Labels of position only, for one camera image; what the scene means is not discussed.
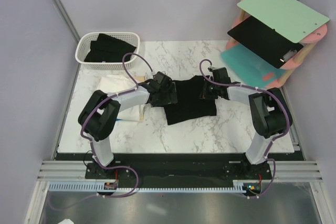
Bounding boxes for black clipboard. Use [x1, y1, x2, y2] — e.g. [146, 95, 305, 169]
[227, 16, 303, 69]

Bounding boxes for white t shirt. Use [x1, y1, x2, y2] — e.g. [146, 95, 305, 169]
[97, 75, 144, 122]

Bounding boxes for pink wooden shelf rack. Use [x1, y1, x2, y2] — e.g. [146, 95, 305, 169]
[221, 0, 329, 89]

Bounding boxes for black t shirt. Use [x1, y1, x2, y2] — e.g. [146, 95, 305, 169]
[164, 76, 217, 125]

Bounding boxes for black t shirts in basket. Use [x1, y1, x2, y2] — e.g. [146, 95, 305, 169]
[84, 34, 136, 63]

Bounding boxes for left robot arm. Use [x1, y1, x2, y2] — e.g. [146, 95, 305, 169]
[78, 72, 177, 178]

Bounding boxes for white paper scrap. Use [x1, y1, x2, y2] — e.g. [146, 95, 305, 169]
[58, 219, 74, 224]

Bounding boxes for teal cutting board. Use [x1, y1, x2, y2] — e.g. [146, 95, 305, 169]
[220, 44, 286, 89]

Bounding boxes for green mint board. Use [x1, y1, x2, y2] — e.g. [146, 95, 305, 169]
[237, 0, 330, 43]

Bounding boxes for white slotted cable duct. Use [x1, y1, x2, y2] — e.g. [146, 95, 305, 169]
[48, 182, 246, 194]

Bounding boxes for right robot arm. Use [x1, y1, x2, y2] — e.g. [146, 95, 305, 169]
[201, 67, 292, 179]

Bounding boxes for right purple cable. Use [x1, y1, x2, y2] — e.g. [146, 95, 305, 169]
[199, 59, 292, 200]

